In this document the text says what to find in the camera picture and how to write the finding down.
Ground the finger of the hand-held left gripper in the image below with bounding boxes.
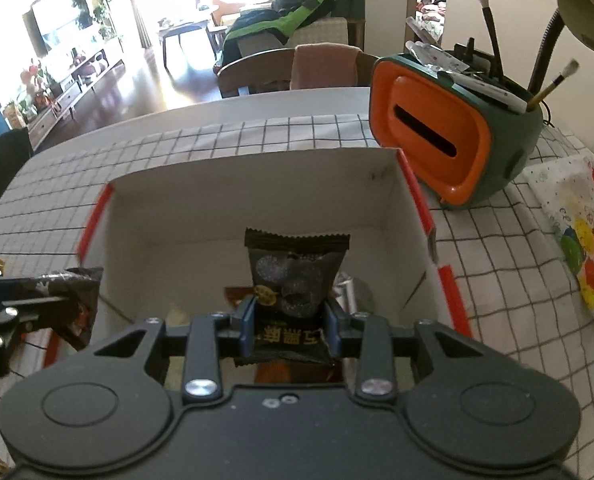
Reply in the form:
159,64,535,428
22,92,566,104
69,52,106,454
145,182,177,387
0,296,72,333
0,265,72,297

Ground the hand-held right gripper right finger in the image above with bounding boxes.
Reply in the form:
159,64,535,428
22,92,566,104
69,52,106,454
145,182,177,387
324,299,484,403

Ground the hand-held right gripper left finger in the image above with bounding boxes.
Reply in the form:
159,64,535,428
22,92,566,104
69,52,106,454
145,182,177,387
92,296,258,403

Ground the red white snack packet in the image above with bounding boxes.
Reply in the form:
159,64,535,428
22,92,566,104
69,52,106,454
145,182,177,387
223,286,250,308

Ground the brown red shiny packet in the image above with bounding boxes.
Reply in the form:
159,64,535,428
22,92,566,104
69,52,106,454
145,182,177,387
39,266,105,351

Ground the black snack packet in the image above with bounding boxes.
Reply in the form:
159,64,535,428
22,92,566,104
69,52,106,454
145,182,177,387
234,227,352,368

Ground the white cardboard box red trim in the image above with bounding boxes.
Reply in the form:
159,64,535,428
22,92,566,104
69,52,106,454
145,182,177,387
44,146,475,391

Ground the black garment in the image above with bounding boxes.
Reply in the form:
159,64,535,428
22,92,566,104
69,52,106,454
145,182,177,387
0,127,32,211

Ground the white television cabinet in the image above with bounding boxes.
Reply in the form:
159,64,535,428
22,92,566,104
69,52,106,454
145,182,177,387
7,42,128,148

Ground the red flower arrangement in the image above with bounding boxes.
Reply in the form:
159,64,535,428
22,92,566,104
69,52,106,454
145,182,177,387
19,57,52,106

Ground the orange green tissue organizer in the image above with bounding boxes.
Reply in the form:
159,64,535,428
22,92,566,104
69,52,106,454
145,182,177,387
369,55,545,208

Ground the wooden dining chair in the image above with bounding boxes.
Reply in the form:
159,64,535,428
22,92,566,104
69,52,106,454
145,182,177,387
217,47,380,98

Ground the flat screen television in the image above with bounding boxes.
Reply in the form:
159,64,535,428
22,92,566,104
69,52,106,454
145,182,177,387
23,0,98,58

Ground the pink cloth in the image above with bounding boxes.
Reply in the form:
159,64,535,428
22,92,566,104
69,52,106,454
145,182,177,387
291,44,362,92

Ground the white marker pen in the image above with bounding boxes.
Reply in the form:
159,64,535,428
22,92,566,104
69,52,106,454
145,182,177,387
447,72,528,111

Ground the tall green potted plant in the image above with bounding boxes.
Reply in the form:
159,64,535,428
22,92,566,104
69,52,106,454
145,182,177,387
92,0,120,41

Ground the white plastic sachet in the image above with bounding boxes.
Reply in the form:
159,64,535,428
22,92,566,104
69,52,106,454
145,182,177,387
404,40,470,76

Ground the sofa with cream cover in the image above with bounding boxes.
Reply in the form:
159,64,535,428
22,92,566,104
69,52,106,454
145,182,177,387
212,0,365,68

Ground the wooden coffee table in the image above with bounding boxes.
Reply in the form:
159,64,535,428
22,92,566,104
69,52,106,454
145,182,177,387
157,7,212,68

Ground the green black jacket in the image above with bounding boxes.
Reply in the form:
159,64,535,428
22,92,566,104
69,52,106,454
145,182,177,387
222,0,342,61

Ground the small bamboo calligraphy brush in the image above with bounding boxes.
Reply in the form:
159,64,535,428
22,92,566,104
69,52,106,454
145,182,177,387
526,59,581,112

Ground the bed with clothes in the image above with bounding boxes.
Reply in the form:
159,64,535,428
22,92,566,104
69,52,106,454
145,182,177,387
417,0,448,46

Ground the large black calligraphy brush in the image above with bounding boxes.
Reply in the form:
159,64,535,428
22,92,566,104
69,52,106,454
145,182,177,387
472,0,505,81

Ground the beige desk lamp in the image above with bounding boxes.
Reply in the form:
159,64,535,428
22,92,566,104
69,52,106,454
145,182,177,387
527,0,594,96

